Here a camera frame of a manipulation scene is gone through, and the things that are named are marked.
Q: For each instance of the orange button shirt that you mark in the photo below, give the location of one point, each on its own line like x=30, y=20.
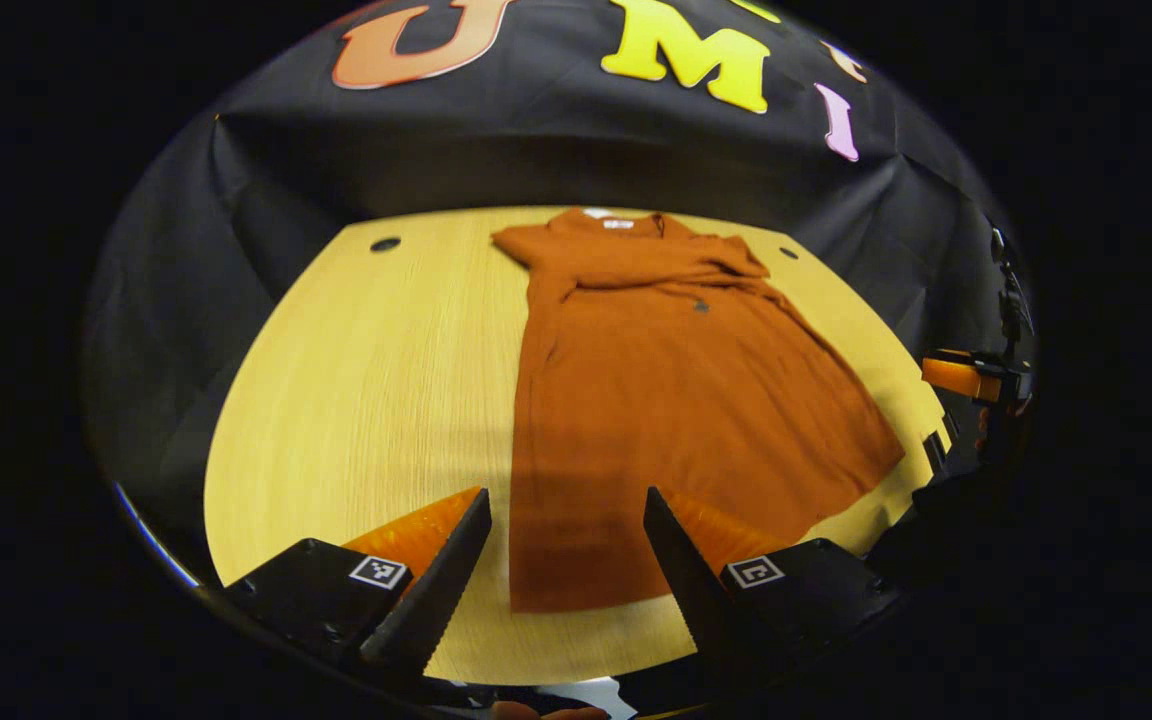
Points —
x=676, y=400

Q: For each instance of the black backdrop cloth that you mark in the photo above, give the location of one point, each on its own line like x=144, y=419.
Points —
x=536, y=150

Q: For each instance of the person's white clothing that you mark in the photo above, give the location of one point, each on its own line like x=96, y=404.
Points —
x=591, y=695

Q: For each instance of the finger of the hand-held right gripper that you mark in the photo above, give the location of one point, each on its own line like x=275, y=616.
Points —
x=936, y=452
x=956, y=377

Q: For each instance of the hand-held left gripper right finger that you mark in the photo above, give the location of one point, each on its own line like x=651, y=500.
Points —
x=691, y=590

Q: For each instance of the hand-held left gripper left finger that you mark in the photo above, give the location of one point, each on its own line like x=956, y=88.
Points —
x=436, y=590

